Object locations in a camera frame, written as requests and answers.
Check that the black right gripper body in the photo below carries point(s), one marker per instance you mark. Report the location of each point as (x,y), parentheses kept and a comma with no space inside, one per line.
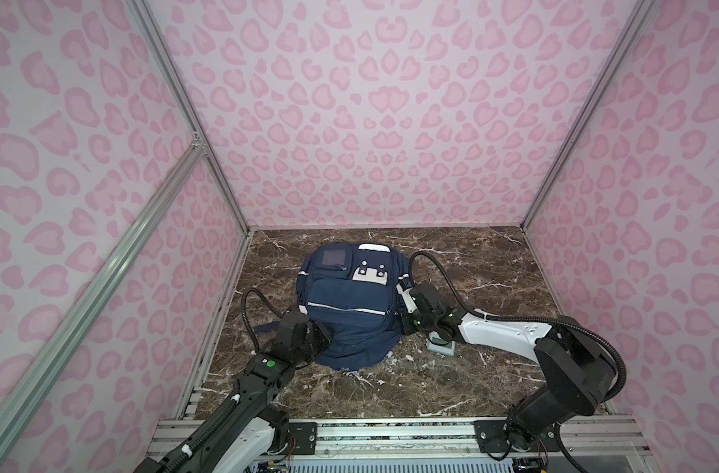
(417,320)

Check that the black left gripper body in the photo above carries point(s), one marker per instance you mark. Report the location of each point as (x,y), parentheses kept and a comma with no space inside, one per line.
(314,342)

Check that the grey blue calculator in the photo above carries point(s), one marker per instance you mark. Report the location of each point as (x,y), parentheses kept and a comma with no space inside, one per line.
(437,345)

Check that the navy blue student backpack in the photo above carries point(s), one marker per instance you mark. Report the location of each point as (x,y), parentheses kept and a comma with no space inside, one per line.
(353,289)

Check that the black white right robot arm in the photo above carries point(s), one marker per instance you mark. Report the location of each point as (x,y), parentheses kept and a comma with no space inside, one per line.
(581,369)

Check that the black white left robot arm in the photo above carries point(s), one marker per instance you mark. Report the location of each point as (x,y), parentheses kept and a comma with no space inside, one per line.
(247,425)

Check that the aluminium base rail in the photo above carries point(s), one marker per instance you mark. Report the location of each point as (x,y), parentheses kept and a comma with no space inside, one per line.
(600,444)

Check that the diagonal aluminium frame bar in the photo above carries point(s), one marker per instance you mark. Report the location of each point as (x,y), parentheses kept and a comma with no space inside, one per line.
(22,404)

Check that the aluminium corner frame post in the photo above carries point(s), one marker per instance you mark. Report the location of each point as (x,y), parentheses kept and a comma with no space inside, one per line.
(145,19)

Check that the right aluminium corner post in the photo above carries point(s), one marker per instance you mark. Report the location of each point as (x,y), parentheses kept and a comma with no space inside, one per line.
(642,14)

